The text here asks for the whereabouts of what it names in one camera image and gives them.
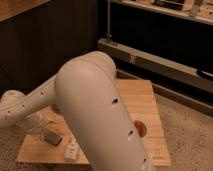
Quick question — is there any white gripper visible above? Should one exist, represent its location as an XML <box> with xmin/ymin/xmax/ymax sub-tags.
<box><xmin>16</xmin><ymin>112</ymin><xmax>56</xmax><ymax>135</ymax></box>

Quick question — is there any dark grey eraser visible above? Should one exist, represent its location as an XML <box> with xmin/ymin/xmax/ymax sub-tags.
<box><xmin>43</xmin><ymin>130</ymin><xmax>62</xmax><ymax>146</ymax></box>

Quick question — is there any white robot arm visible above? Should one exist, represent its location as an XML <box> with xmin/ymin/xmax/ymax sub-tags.
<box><xmin>0</xmin><ymin>51</ymin><xmax>156</xmax><ymax>171</ymax></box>

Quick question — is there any wooden table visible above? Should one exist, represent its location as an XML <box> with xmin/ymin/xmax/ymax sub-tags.
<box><xmin>17</xmin><ymin>79</ymin><xmax>171</xmax><ymax>167</ymax></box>

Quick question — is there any white lotion bottle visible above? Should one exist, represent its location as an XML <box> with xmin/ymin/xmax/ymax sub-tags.
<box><xmin>64</xmin><ymin>137</ymin><xmax>80</xmax><ymax>161</ymax></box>

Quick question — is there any metal shelf frame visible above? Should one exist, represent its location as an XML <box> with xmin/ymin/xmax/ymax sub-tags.
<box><xmin>97</xmin><ymin>0</ymin><xmax>213</xmax><ymax>116</ymax></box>

